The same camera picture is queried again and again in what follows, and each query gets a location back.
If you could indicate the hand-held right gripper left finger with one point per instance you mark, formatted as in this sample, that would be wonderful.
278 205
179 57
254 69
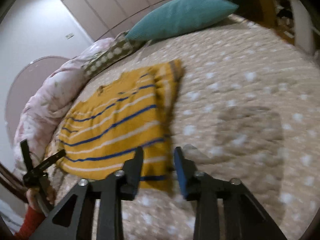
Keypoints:
133 175

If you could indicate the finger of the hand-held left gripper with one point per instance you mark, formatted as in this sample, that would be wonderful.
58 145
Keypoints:
51 160
26 155

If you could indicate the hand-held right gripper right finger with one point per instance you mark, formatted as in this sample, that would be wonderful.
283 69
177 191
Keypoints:
180 175

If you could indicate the yellow striped sweater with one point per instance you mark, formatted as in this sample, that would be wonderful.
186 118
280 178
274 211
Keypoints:
112 120

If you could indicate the person's left forearm red sleeve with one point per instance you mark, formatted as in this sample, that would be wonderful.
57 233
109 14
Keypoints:
28 225

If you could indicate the person's left hand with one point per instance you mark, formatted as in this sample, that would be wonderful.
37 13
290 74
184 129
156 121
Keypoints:
32 198

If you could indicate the pink floral duvet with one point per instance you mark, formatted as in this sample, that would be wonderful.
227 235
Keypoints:
50 97

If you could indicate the pink rounded headboard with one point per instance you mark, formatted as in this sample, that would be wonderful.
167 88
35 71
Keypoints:
22 85

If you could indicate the green pillow with white spots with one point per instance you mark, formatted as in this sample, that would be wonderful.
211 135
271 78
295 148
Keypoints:
110 55

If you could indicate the teal pillow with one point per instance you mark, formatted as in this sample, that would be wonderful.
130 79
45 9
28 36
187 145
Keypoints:
180 17

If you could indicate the dark wooden door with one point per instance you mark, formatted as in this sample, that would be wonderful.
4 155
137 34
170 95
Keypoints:
250 0

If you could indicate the white cluttered shelf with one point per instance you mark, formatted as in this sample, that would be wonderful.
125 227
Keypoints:
302 22

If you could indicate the dark wooden bed frame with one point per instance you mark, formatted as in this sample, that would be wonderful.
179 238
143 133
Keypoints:
12 182

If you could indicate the white wall switch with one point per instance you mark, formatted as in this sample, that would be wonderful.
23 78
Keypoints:
69 35

